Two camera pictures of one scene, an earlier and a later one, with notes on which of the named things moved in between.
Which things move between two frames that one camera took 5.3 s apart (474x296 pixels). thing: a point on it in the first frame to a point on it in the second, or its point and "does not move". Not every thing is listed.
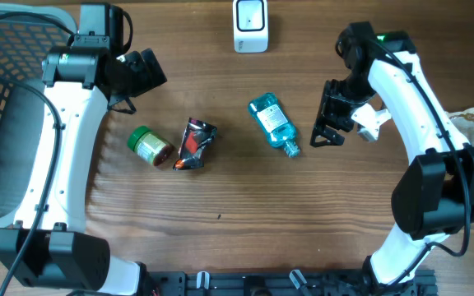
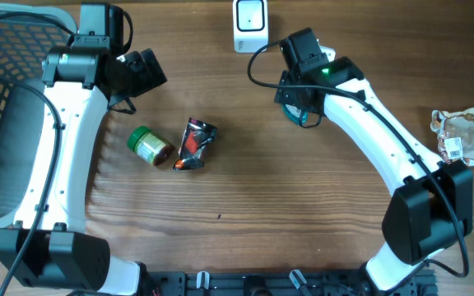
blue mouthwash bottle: (276, 122) to (294, 113)
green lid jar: (150, 146) does not move
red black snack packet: (197, 136) does not move
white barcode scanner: (251, 26) does not move
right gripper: (327, 114) to (286, 94)
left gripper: (144, 80) does not move
